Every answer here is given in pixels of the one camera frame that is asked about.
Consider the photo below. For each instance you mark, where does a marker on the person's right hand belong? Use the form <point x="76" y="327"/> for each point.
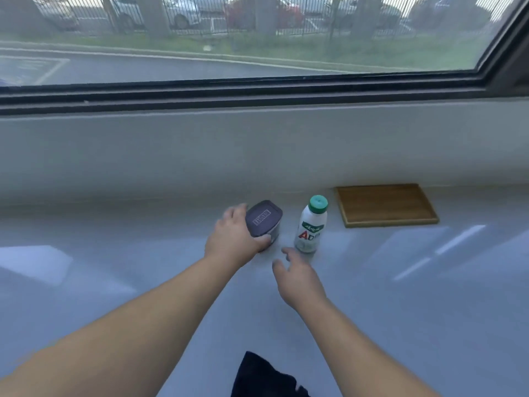
<point x="301" y="285"/>

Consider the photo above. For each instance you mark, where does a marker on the person's left hand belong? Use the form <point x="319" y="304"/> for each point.
<point x="229" y="239"/>

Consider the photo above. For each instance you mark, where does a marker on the dark purple lidded container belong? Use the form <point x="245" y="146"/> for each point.
<point x="264" y="217"/>

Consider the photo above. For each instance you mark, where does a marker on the white bottle green cap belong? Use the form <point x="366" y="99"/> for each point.
<point x="310" y="227"/>

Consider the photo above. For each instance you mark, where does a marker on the dark blue cloth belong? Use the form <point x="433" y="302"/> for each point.
<point x="260" y="380"/>

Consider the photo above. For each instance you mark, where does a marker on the wooden tray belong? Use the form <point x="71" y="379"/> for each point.
<point x="384" y="204"/>

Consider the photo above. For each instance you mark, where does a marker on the person's left forearm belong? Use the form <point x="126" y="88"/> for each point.
<point x="124" y="326"/>

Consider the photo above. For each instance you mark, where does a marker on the person's right forearm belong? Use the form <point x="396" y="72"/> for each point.
<point x="363" y="355"/>

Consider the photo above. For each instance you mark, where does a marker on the dark window frame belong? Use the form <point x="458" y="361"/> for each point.
<point x="248" y="97"/>

